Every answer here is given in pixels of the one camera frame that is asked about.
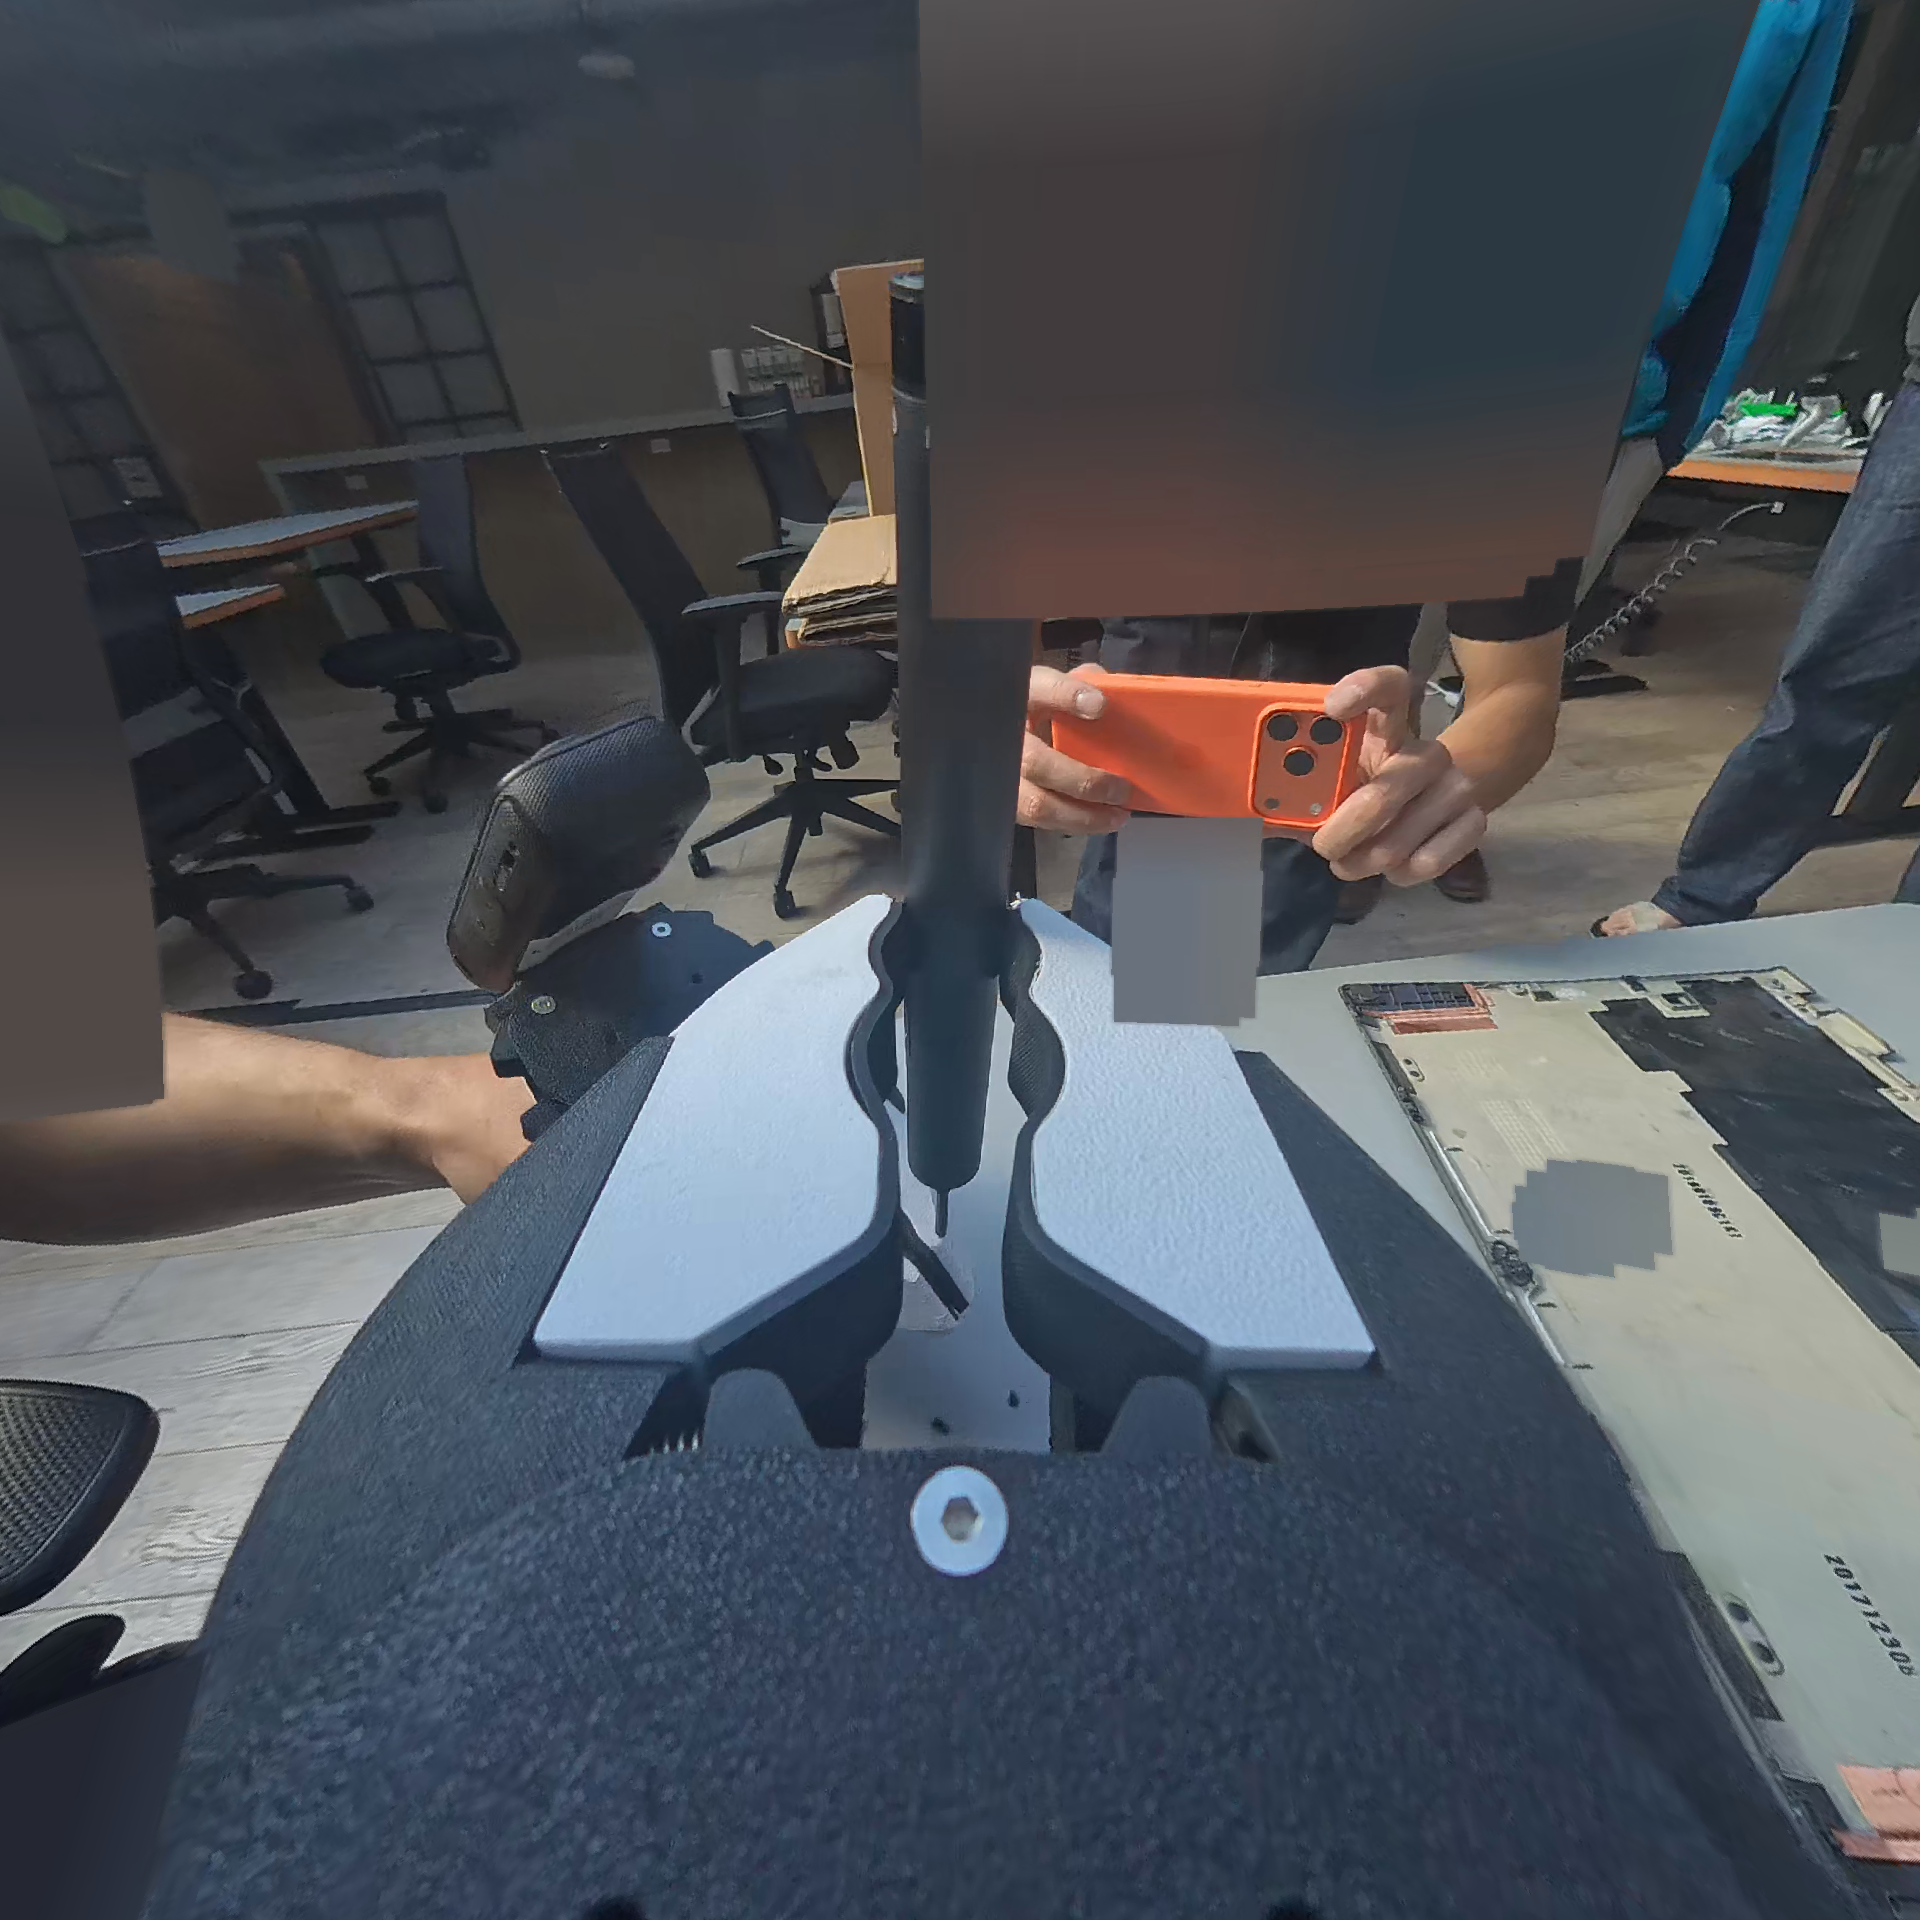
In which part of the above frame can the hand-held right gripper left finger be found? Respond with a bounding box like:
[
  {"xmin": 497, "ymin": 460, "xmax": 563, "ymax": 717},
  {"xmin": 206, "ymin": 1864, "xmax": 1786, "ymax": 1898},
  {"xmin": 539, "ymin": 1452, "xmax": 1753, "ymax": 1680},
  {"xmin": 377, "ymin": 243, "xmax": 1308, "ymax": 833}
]
[{"xmin": 533, "ymin": 896, "xmax": 906, "ymax": 1366}]

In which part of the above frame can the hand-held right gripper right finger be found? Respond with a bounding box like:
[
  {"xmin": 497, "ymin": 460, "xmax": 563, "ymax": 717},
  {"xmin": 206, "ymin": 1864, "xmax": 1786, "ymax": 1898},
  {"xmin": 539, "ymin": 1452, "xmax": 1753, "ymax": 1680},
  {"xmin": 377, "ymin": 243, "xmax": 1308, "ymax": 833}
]
[{"xmin": 1009, "ymin": 896, "xmax": 1379, "ymax": 1369}]

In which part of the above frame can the black electric screwdriver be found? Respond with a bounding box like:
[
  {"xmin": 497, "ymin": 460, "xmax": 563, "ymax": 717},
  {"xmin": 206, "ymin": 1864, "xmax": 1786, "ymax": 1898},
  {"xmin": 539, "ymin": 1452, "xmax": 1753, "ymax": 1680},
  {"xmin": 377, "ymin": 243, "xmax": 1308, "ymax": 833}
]
[{"xmin": 886, "ymin": 270, "xmax": 1038, "ymax": 1243}]

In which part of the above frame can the laptop bottom cover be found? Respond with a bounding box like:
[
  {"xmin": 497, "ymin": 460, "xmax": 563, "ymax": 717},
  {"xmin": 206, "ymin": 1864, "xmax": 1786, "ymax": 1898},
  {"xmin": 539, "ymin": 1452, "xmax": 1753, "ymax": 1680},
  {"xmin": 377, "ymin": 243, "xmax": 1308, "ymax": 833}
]
[{"xmin": 1339, "ymin": 964, "xmax": 1920, "ymax": 1869}]

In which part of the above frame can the person's left forearm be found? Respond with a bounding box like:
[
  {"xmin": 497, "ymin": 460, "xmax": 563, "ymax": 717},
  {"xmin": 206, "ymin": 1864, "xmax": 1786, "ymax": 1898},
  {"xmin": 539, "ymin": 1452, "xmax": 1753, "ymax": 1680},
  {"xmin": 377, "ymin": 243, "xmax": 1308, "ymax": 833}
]
[{"xmin": 0, "ymin": 1012, "xmax": 437, "ymax": 1249}]

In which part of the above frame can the white desk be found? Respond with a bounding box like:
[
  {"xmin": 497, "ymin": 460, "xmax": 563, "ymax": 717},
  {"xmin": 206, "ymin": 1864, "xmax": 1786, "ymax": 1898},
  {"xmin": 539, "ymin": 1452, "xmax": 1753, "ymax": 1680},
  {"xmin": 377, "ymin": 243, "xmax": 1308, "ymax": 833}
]
[{"xmin": 861, "ymin": 901, "xmax": 1920, "ymax": 1920}]

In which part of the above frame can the person's left hand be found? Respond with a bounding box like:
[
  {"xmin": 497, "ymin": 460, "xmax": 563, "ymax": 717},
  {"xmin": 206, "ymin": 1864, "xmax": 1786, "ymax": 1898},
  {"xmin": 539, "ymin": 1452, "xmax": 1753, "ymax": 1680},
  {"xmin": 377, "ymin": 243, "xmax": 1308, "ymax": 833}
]
[{"xmin": 402, "ymin": 1049, "xmax": 537, "ymax": 1204}]

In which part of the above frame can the cardboard box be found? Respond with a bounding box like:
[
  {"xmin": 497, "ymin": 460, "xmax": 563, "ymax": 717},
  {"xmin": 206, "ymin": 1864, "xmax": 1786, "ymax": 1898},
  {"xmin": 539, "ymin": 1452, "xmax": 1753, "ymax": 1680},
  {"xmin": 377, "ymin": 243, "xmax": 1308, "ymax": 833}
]
[{"xmin": 785, "ymin": 264, "xmax": 924, "ymax": 649}]

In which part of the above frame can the orange smartphone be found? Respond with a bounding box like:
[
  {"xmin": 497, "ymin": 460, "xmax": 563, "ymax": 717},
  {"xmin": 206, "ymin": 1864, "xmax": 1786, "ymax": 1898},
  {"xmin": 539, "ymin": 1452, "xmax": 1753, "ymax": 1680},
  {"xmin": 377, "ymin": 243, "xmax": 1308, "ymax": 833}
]
[{"xmin": 1049, "ymin": 670, "xmax": 1370, "ymax": 833}]

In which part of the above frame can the black-framed window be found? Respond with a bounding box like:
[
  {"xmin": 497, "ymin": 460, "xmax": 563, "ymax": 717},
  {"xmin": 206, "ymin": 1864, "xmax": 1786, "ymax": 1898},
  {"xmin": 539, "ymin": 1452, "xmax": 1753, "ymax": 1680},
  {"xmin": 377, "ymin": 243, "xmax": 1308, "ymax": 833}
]
[{"xmin": 300, "ymin": 195, "xmax": 522, "ymax": 449}]

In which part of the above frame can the cluttered wood-edged table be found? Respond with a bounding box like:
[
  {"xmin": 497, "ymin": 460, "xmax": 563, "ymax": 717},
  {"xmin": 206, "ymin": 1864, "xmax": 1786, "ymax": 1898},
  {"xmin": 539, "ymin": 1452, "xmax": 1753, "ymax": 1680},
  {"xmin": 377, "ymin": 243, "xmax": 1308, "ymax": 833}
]
[{"xmin": 1657, "ymin": 381, "xmax": 1877, "ymax": 500}]

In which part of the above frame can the grey wall counter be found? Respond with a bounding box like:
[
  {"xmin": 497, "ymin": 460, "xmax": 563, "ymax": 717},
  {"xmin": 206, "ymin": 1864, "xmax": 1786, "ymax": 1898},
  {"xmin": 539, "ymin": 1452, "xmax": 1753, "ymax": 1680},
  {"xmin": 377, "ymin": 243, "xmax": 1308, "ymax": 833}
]
[{"xmin": 262, "ymin": 393, "xmax": 859, "ymax": 664}]

